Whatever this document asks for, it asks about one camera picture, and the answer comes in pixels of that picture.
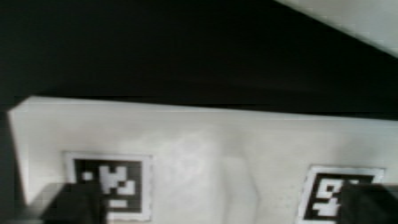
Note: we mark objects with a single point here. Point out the white right fence rail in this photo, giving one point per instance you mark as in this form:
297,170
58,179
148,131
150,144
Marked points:
363,17

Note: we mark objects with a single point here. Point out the white cabinet body box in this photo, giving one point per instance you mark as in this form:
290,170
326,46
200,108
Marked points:
201,166

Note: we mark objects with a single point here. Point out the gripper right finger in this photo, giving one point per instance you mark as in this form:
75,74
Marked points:
368,204

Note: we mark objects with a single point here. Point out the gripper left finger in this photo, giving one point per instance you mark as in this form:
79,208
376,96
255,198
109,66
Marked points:
68,204

